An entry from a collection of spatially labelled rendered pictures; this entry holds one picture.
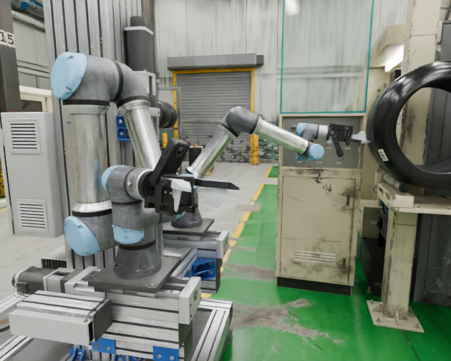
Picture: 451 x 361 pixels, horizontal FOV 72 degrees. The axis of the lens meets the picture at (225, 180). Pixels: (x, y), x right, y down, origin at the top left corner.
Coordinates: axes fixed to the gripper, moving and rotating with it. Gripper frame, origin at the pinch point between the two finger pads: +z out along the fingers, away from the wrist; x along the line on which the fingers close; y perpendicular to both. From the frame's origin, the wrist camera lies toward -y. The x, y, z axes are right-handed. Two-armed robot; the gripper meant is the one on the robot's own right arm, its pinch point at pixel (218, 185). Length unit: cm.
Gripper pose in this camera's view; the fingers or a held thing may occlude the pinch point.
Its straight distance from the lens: 60.3
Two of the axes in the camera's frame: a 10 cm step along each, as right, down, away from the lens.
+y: -0.8, 9.9, 0.6
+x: -6.0, 0.0, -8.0
